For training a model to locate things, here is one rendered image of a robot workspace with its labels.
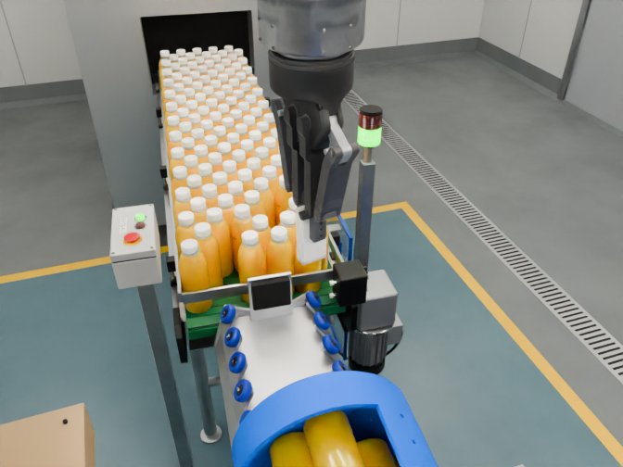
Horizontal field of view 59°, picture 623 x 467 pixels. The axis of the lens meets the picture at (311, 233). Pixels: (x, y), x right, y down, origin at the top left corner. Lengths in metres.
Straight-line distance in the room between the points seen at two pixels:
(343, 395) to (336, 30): 0.50
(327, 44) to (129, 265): 0.95
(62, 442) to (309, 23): 0.78
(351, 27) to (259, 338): 0.93
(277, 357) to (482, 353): 1.51
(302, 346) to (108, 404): 1.34
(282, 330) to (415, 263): 1.80
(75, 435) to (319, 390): 0.42
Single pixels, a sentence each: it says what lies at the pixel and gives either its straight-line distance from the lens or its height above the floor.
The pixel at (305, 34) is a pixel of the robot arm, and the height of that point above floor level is 1.73.
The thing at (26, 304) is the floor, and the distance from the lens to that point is 3.06.
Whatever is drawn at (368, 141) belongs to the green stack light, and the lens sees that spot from 1.55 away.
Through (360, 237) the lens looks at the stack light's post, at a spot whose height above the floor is 0.85.
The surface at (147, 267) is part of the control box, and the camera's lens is 1.33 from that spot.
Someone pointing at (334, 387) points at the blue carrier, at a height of 1.23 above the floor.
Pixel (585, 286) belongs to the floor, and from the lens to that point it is 3.15.
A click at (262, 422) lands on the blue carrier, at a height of 1.20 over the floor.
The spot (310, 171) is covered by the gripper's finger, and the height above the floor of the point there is 1.60.
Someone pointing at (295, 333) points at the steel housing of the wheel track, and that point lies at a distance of 1.30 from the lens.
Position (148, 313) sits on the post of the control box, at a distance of 1.53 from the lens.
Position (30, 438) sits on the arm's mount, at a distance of 1.04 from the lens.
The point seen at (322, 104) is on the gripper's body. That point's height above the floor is 1.67.
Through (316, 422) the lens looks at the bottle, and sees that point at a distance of 0.84.
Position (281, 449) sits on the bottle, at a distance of 0.87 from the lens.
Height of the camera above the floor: 1.85
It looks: 35 degrees down
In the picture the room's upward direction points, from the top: straight up
